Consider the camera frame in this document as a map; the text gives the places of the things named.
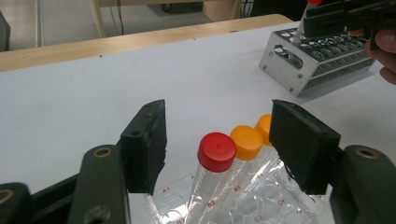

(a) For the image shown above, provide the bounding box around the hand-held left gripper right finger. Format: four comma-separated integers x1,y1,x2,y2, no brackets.
268,98,396,224

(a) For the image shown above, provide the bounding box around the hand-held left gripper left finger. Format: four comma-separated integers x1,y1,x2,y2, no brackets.
65,98,168,224

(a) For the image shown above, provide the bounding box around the red-capped test tube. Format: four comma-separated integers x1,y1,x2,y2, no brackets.
291,0,323,62
186,132,237,224

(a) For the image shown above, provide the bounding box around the orange-capped test tube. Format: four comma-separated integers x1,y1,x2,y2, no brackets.
248,113,283,175
218,124,264,213

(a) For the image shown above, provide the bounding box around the metal test tube rack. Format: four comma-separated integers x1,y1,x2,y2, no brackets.
258,26,378,98

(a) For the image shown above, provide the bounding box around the clear acrylic tube rack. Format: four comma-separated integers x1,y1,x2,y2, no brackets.
145,146,335,224

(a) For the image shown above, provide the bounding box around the light wooden furniture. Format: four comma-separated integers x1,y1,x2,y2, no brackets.
89,0,244,38

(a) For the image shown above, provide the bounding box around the black cabinet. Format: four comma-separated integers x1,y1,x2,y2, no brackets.
0,9,12,53

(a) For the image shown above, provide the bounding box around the black hanging cable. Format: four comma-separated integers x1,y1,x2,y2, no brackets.
116,0,125,35

